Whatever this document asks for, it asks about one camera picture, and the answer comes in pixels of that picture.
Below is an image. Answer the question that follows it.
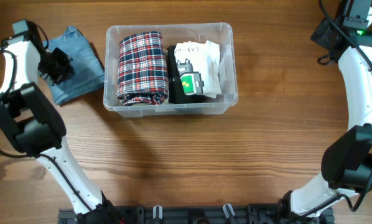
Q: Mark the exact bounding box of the black cloth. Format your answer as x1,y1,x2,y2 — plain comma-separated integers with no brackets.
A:
167,45,206,104

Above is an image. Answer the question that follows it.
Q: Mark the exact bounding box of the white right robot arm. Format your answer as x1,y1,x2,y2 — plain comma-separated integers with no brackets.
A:
276,0,372,223

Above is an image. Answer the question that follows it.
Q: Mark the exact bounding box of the white printed t-shirt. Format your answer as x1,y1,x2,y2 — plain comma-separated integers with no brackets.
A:
174,40,221,98

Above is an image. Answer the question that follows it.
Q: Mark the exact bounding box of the clear plastic storage container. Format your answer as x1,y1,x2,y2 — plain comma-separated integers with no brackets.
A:
103,22,238,118

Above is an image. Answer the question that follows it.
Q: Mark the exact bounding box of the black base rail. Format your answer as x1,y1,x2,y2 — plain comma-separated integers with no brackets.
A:
58,203,335,224

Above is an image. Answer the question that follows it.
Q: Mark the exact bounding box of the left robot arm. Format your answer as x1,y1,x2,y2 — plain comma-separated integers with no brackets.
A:
0,20,125,223

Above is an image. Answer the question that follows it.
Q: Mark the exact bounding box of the blue denim cloth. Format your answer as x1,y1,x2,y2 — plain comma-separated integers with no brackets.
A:
44,26,105,105

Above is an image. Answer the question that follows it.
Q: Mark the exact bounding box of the red plaid cloth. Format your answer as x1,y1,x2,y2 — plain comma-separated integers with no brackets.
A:
116,31,169,106

